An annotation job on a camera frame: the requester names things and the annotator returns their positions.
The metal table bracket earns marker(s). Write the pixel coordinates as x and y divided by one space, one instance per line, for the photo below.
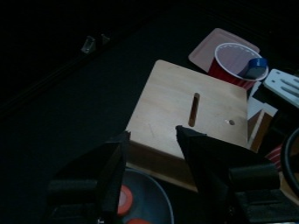
88 45

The dark grey plate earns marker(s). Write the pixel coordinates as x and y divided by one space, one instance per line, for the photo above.
149 198

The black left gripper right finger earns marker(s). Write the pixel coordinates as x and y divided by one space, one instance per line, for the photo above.
217 169

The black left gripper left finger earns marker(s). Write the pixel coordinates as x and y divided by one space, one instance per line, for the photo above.
101 172

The wooden cutting board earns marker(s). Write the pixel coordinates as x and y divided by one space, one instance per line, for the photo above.
183 108

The white slotted spatula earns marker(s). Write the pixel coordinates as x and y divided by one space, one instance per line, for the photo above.
284 86

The pink plastic plate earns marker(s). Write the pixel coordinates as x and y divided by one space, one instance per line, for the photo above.
205 48

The salmon sushi toy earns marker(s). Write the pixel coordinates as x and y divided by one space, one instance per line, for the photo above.
124 200

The blue cylindrical toy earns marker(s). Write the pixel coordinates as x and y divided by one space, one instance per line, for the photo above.
255 67

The red plastic cup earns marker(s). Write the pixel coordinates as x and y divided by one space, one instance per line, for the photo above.
229 65

